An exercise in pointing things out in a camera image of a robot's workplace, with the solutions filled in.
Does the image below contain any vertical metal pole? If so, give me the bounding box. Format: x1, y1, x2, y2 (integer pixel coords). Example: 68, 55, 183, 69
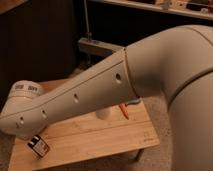
83, 0, 92, 40

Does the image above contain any orange carrot toy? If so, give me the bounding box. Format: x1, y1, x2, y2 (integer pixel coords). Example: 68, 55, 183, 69
119, 104, 129, 120

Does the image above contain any grey metal beam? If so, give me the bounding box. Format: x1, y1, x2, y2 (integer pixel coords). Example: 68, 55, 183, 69
78, 37, 122, 57

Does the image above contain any background shelf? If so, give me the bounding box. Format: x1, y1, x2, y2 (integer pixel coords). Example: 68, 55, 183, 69
89, 0, 213, 21

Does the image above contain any blue toy piece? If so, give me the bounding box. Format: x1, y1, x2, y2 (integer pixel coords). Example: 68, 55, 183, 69
125, 98, 141, 106

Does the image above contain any white ceramic cup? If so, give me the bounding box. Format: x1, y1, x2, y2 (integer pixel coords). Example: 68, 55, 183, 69
96, 108, 111, 120

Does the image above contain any wooden table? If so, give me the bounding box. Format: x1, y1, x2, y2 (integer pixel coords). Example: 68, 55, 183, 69
9, 81, 159, 171

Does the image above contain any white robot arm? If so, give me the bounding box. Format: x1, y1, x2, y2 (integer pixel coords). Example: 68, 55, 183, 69
0, 25, 213, 171

